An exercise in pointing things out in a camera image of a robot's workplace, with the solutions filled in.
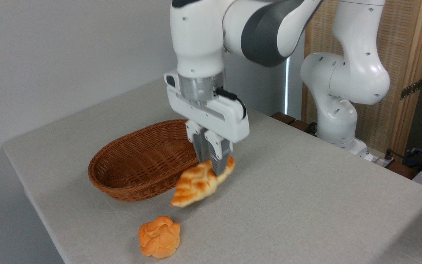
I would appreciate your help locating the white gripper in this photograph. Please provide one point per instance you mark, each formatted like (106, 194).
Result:
(218, 117)

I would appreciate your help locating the long braided bread loaf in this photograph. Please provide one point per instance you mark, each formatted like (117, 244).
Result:
(192, 187)

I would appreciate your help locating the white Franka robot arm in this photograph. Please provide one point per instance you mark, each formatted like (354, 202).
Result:
(346, 73)

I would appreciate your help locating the brown oval wicker basket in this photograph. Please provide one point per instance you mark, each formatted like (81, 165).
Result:
(123, 183)

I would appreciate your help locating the round orange bread bun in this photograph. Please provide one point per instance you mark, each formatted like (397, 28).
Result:
(159, 238)

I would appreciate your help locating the grey tablecloth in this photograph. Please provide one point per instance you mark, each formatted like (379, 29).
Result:
(306, 201)

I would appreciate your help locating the metal screen hinge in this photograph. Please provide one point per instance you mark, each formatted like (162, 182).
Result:
(411, 88)

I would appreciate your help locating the wooden rattan folding screen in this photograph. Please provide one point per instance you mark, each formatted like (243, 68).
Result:
(405, 36)

